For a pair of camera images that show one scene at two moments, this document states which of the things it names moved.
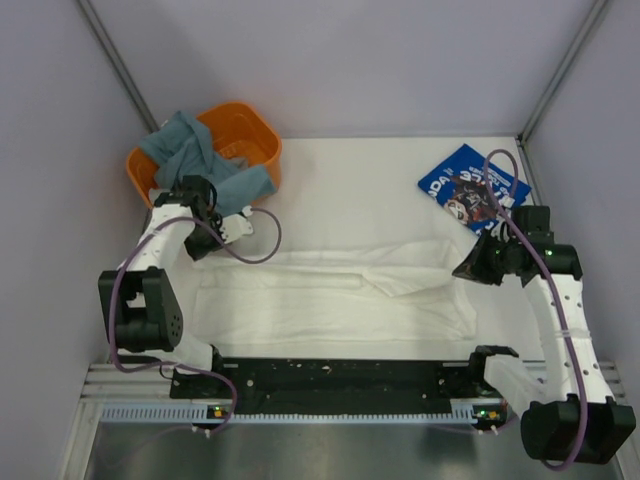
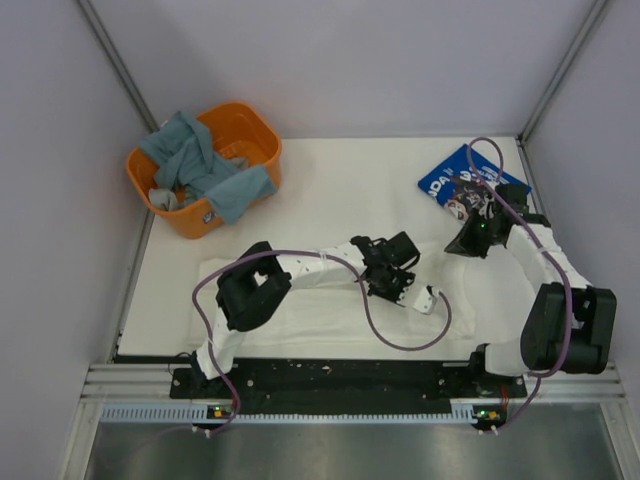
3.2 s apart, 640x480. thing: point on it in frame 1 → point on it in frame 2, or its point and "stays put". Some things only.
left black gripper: (197, 252) → (406, 279)
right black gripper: (473, 266) → (464, 244)
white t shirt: (398, 296) stays put
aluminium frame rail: (117, 382) stays put
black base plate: (291, 385) stays put
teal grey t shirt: (183, 148) stays put
